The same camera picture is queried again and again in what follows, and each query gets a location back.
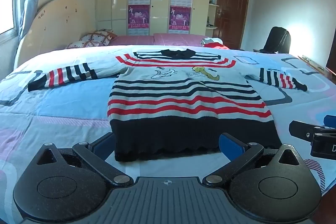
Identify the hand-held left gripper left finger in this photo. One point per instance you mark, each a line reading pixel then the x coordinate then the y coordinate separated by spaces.
pixel 103 145

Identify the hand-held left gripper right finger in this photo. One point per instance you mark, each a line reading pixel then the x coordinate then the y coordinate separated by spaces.
pixel 231 145

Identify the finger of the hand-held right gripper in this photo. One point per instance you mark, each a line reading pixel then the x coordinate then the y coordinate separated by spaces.
pixel 330 121
pixel 302 129

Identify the striped cartoon print sweater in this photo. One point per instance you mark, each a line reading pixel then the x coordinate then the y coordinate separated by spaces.
pixel 183 87

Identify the wooden board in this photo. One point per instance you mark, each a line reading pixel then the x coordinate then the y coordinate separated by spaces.
pixel 315 64

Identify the chair with black cover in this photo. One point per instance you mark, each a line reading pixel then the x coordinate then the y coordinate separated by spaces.
pixel 277 40

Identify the white garment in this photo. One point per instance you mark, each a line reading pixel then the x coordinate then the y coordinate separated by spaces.
pixel 210 40

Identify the pink bed sheet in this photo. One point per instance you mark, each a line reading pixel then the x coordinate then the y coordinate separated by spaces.
pixel 157 39

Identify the beige wooden headboard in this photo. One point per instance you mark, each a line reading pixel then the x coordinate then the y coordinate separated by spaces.
pixel 52 24

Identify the brown wooden door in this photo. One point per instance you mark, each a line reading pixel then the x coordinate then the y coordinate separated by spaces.
pixel 233 8

